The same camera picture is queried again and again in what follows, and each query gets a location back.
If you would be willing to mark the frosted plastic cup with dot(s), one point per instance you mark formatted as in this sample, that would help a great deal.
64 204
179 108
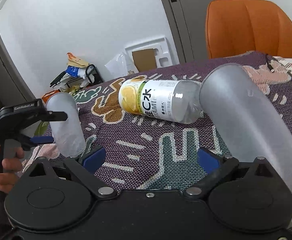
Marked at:
68 135
246 119

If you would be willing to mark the orange leather chair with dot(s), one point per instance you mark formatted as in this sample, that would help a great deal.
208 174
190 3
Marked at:
233 27

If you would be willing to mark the person's left hand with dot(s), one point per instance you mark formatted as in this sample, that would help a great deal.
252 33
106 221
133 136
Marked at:
12 165

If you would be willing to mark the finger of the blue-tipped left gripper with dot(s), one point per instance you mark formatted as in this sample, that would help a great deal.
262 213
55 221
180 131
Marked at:
28 143

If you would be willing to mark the dark grey doorway frame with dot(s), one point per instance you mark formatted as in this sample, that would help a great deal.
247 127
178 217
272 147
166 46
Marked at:
13 89

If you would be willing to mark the lemon vitamin water bottle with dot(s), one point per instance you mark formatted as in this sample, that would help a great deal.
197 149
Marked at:
169 100

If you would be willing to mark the brown cardboard piece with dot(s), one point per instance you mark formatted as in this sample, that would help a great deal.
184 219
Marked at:
144 60

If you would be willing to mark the orange box on floor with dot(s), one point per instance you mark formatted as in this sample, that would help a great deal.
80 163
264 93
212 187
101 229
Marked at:
48 95

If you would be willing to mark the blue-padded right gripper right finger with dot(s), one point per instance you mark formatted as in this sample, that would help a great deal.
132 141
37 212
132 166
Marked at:
218 171

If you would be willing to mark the patterned purple woven tablecloth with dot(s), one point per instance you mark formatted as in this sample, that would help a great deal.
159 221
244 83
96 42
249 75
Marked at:
151 154

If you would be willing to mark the white foam packaging tray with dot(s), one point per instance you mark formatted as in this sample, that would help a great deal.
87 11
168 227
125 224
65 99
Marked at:
160 47

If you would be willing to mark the clear plastic bag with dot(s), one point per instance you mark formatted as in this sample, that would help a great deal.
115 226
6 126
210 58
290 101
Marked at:
121 65

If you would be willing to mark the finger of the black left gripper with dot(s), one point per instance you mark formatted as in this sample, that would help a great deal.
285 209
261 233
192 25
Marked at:
55 116

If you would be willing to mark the black rack with clutter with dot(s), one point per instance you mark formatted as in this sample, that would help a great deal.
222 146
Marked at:
78 70

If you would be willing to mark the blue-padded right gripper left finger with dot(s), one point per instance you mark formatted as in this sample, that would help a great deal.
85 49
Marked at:
82 169

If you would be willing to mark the grey door with handle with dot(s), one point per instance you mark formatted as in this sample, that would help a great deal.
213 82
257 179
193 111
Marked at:
187 24

